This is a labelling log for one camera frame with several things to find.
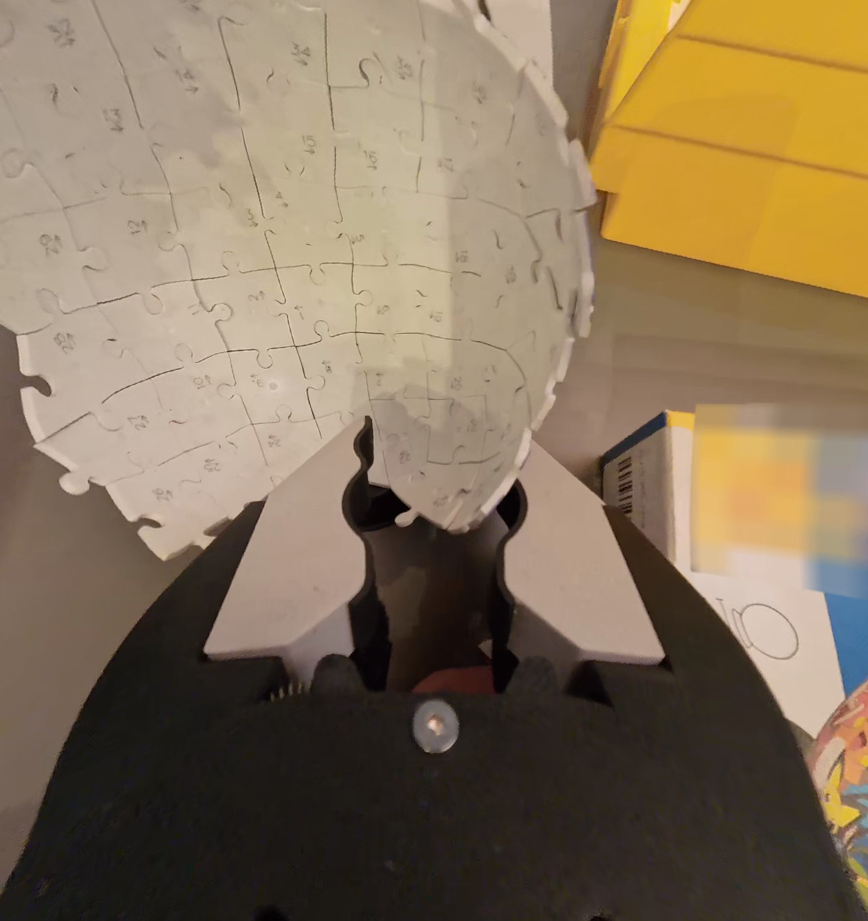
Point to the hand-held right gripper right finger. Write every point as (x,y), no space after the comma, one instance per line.
(585,575)

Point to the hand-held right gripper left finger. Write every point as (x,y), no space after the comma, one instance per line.
(290,575)

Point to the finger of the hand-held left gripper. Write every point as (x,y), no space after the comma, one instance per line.
(524,29)

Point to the black ball stand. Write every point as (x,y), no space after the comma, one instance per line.
(383,507)

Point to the colourful puzzle ball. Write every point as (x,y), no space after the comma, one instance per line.
(261,216)

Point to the blue puzzle box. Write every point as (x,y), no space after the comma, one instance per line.
(765,633)

